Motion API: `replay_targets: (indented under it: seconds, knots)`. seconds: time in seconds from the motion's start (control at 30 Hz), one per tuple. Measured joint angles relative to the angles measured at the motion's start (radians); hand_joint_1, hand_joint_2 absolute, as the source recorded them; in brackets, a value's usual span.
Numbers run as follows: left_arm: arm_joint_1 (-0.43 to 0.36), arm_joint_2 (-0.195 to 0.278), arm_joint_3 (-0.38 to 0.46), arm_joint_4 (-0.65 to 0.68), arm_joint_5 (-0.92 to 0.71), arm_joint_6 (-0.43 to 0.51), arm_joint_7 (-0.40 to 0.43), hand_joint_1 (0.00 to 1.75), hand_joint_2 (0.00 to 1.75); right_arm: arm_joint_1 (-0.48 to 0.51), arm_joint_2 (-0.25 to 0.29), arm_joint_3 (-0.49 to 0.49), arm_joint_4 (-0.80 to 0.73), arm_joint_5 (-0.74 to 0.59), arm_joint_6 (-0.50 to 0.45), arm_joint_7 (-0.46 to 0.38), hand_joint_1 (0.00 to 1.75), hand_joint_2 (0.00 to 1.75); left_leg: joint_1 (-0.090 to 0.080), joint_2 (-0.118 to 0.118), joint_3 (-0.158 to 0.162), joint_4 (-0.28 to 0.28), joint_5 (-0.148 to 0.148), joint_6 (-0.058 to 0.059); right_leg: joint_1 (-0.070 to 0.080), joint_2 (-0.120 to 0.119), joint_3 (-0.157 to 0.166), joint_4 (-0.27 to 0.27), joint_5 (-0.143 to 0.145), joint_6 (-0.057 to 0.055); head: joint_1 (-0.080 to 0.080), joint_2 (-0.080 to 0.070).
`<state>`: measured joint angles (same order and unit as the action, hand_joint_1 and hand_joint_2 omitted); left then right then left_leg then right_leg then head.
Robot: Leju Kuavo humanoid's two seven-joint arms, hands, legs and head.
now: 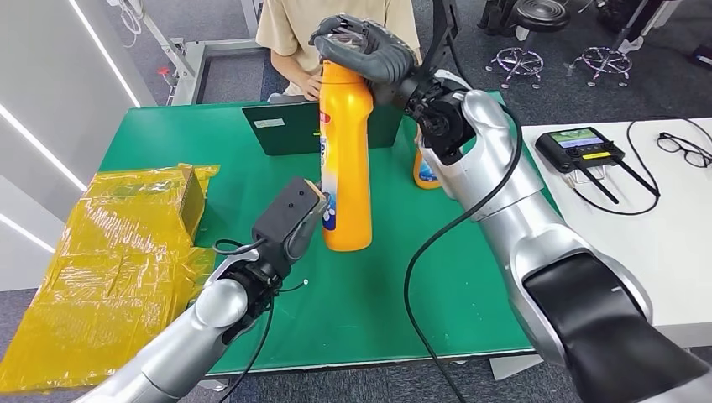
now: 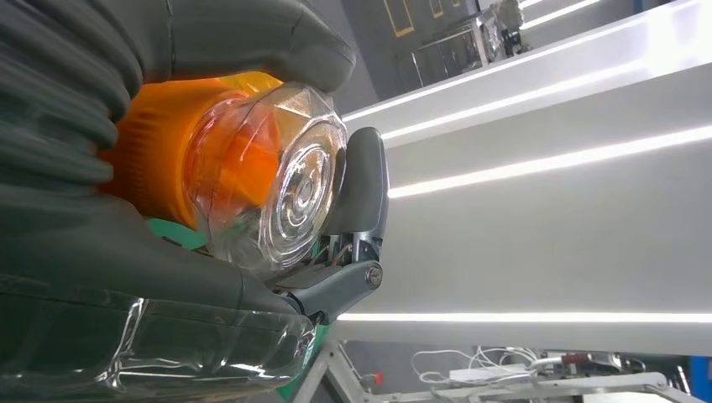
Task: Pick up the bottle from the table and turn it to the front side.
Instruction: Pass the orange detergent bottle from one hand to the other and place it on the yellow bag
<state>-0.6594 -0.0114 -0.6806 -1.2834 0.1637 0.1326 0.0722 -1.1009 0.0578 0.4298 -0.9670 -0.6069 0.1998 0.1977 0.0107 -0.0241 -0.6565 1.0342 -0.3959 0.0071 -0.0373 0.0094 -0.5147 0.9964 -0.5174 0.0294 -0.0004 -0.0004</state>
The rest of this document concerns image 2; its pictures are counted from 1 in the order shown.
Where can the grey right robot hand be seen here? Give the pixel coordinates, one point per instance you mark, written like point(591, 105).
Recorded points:
point(111, 289)

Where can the white power strip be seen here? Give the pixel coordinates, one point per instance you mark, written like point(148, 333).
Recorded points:
point(489, 374)

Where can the white metal frame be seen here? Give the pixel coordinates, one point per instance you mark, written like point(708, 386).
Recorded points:
point(334, 378)

